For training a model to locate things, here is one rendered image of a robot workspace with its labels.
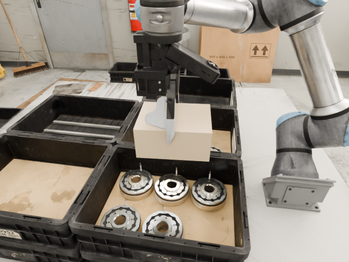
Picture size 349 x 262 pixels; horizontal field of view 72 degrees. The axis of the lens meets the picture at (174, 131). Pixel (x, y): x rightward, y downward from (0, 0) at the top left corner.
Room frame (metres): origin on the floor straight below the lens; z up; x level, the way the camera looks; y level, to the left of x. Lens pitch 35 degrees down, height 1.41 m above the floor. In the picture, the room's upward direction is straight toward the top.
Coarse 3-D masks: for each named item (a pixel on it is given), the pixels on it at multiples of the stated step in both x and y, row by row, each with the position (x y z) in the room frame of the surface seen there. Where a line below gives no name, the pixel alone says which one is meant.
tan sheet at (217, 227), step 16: (112, 192) 0.50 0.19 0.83; (144, 208) 0.44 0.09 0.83; (160, 208) 0.44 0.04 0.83; (176, 208) 0.44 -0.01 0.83; (192, 208) 0.44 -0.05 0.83; (224, 208) 0.44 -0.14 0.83; (96, 224) 0.39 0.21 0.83; (192, 224) 0.39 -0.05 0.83; (208, 224) 0.39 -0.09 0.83; (224, 224) 0.39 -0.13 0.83; (208, 240) 0.34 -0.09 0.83; (224, 240) 0.34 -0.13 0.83
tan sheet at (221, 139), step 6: (216, 132) 0.82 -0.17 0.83; (222, 132) 0.82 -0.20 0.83; (228, 132) 0.82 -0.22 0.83; (216, 138) 0.77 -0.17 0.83; (222, 138) 0.77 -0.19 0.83; (228, 138) 0.77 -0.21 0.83; (216, 144) 0.74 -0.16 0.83; (222, 144) 0.74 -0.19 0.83; (228, 144) 0.74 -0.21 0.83; (228, 150) 0.70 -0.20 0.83
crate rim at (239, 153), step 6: (138, 108) 0.86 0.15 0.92; (210, 108) 0.84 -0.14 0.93; (216, 108) 0.84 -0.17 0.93; (222, 108) 0.84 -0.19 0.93; (228, 108) 0.84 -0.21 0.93; (234, 108) 0.84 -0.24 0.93; (132, 114) 0.79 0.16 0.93; (234, 114) 0.79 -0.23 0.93; (132, 120) 0.75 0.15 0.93; (234, 120) 0.76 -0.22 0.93; (126, 126) 0.71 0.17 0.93; (126, 132) 0.68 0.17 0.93; (120, 138) 0.64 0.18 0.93; (120, 144) 0.61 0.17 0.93; (126, 144) 0.61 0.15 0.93; (132, 144) 0.61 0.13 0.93; (240, 144) 0.61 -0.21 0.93; (240, 150) 0.58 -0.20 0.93; (240, 156) 0.56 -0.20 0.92
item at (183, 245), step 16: (240, 160) 0.53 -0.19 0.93; (96, 176) 0.47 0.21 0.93; (240, 176) 0.48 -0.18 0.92; (240, 192) 0.41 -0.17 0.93; (80, 208) 0.36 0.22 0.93; (240, 208) 0.36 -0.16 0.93; (80, 224) 0.32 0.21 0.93; (128, 240) 0.29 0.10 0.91; (144, 240) 0.29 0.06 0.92; (160, 240) 0.28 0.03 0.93; (176, 240) 0.28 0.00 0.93; (192, 240) 0.28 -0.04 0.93; (224, 256) 0.26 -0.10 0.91; (240, 256) 0.25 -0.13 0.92
